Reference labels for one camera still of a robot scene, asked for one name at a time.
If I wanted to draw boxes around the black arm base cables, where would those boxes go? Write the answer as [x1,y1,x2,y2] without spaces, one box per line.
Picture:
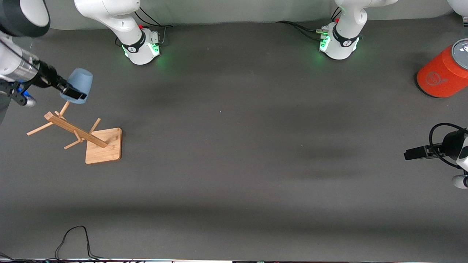
[276,7,342,42]
[116,5,173,47]

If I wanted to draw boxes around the thin black loose cable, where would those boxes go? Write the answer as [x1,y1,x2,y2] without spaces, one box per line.
[0,226,110,263]

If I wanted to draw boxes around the orange cylindrical can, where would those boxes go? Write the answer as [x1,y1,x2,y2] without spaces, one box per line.
[417,38,468,98]

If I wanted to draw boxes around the black left arm base cables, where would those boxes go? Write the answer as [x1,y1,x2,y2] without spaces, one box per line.
[276,7,342,42]

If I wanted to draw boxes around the dark grey table cover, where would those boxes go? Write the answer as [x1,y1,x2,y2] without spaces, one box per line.
[0,14,468,262]

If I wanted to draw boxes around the light blue plastic cup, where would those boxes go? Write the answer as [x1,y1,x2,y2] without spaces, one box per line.
[60,68,93,104]

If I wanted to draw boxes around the wooden cup rack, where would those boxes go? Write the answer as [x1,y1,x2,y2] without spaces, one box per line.
[27,100,122,165]

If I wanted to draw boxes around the black right arm base cables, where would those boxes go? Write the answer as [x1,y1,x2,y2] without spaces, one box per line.
[116,5,173,47]

